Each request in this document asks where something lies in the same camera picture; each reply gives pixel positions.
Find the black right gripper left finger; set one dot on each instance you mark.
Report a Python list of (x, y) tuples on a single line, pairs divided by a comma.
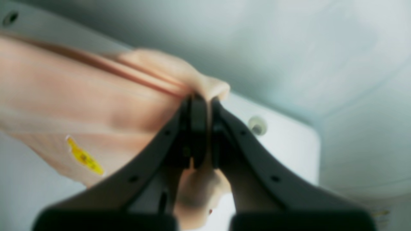
[(141, 195)]

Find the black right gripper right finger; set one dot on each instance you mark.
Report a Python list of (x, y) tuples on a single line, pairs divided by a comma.
[(267, 195)]

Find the peach T-shirt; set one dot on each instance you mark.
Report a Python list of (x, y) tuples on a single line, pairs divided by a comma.
[(88, 115)]

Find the left table cable grommet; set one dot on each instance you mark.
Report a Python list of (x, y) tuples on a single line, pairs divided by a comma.
[(257, 125)]

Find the table cable grommet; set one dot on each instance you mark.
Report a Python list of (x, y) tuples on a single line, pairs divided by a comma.
[(10, 18), (257, 125)]

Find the right table cable grommet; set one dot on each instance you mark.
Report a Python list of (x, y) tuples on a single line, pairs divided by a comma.
[(10, 18)]

